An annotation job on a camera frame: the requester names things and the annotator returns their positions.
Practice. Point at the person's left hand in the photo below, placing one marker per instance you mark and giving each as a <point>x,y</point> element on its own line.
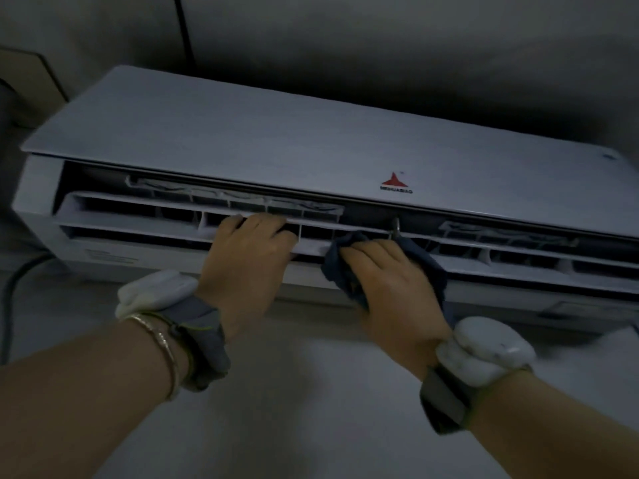
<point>244,279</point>

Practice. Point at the person's right hand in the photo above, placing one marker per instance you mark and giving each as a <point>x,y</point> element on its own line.
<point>399,299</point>

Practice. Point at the dark blue cleaning cloth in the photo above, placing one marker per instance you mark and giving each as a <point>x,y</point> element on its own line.
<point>339,274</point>

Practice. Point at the white air conditioner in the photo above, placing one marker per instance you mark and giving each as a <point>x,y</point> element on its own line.
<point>299,134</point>

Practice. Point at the person's right forearm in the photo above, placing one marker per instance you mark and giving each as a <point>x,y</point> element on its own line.
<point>554,429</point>

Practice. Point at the person's left forearm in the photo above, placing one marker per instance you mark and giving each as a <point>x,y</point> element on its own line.
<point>80,409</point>

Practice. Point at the beige wall cover plate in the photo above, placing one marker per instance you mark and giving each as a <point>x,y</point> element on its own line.
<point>35,79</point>

